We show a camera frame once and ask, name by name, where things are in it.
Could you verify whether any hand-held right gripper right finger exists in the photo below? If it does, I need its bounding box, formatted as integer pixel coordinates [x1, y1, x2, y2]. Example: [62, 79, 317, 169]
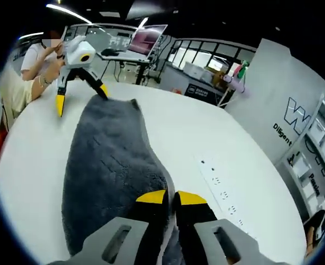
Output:
[174, 190, 279, 265]

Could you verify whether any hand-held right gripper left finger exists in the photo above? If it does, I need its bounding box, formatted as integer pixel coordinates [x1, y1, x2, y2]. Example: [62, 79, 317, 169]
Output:
[50, 189, 170, 265]

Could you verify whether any grey towel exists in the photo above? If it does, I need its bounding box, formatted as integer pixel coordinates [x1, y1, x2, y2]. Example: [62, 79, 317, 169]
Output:
[61, 98, 185, 265]

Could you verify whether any grey standing desk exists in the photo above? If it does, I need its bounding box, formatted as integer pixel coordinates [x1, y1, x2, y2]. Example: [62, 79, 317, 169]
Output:
[100, 48, 153, 85]

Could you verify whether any ceiling light strip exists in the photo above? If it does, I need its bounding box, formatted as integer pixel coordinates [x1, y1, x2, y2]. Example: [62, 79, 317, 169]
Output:
[45, 3, 92, 24]

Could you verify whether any table socket strip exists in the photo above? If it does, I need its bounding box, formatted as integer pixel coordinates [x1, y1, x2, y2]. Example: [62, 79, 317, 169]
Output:
[194, 156, 258, 241]

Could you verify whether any pink screen monitor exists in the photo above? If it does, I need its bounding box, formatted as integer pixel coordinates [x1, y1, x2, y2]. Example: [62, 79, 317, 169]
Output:
[127, 24, 169, 57]

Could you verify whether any large white lidded box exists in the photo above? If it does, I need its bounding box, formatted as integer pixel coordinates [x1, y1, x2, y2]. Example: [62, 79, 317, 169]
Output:
[183, 61, 209, 80]

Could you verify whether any dark counter with white label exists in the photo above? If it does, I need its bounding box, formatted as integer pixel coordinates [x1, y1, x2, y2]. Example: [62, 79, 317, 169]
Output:
[184, 82, 225, 107]

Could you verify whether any group of white storage bins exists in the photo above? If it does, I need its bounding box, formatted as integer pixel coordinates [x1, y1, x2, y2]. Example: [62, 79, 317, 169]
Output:
[291, 118, 325, 210]

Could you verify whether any brown cardboard box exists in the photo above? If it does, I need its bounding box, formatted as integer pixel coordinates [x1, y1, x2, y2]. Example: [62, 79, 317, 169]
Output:
[211, 71, 227, 85]

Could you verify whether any white floor stand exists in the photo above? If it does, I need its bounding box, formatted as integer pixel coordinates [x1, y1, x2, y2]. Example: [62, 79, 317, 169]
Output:
[217, 62, 251, 108]

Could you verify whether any purple rolled mat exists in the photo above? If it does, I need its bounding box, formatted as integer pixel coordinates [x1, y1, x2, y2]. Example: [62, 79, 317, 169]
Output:
[224, 74, 252, 99]

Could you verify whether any red green hanging ornament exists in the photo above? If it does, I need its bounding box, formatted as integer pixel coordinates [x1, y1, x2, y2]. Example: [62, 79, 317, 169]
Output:
[233, 61, 248, 80]

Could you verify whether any grey metal shelf rack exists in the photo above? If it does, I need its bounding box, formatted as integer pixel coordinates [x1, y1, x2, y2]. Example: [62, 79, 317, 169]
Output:
[275, 93, 325, 221]

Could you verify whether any beaded bracelet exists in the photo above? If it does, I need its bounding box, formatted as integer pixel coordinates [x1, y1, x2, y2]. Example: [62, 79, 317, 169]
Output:
[38, 75, 53, 88]

